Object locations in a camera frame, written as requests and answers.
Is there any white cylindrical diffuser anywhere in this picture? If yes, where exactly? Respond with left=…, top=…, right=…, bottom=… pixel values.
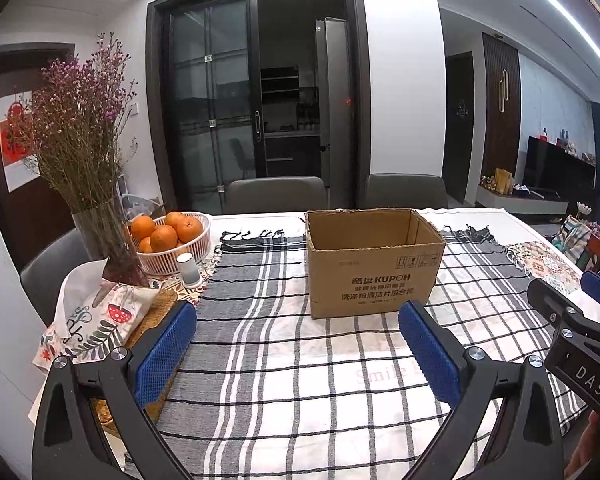
left=176, top=253, right=202, bottom=288

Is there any mushroom print tissue cover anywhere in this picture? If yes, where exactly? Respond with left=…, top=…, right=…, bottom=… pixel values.
left=32, top=259, right=161, bottom=376

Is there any grey white checked cloth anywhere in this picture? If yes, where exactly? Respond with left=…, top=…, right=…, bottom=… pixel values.
left=125, top=227, right=588, bottom=480

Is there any brown cardboard box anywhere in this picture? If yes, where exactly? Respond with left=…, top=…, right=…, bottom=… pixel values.
left=305, top=207, right=447, bottom=320

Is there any dark interior door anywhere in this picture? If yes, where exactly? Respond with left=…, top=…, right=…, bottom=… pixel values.
left=442, top=52, right=473, bottom=206

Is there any red wall poster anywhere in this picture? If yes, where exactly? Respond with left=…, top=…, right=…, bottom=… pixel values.
left=0, top=91, right=43, bottom=193

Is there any person's right hand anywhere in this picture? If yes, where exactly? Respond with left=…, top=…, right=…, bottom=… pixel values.
left=564, top=410, right=600, bottom=478

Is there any tile patterned tablecloth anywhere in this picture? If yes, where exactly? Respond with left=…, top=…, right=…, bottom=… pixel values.
left=147, top=240, right=583, bottom=306

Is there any dark wood panel cabinet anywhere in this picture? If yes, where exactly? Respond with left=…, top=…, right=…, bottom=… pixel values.
left=481, top=32, right=522, bottom=186

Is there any white plastic fruit basket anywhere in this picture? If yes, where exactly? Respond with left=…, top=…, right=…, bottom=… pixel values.
left=125, top=211, right=213, bottom=277

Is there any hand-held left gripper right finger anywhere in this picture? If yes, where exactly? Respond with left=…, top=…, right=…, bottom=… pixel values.
left=398, top=300, right=566, bottom=480

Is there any grey dining chair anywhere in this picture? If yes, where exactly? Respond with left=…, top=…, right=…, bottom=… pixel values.
left=20, top=227, right=83, bottom=326
left=365, top=173, right=448, bottom=210
left=222, top=176, right=328, bottom=215

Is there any white storage rack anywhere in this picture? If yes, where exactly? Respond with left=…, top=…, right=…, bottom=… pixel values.
left=119, top=191, right=166, bottom=221

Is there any low television stand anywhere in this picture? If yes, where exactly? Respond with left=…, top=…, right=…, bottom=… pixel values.
left=476, top=182, right=570, bottom=216

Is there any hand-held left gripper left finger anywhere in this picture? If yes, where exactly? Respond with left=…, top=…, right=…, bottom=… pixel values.
left=31, top=300, right=198, bottom=480

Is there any silver refrigerator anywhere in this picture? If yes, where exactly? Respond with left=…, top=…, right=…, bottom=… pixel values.
left=314, top=17, right=356, bottom=196

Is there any dried purple flower bunch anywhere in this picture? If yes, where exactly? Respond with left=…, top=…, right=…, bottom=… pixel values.
left=7, top=32, right=138, bottom=216

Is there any glass flower vase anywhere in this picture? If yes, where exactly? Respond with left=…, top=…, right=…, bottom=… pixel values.
left=71, top=197, right=151, bottom=288

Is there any brown wooden door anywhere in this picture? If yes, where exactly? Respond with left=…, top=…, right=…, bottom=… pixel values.
left=0, top=42, right=76, bottom=281

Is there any dark sliding glass door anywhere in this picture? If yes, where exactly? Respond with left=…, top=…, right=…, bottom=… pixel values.
left=147, top=0, right=371, bottom=211

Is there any black television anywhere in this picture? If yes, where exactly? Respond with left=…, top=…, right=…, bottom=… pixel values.
left=524, top=135, right=598, bottom=196

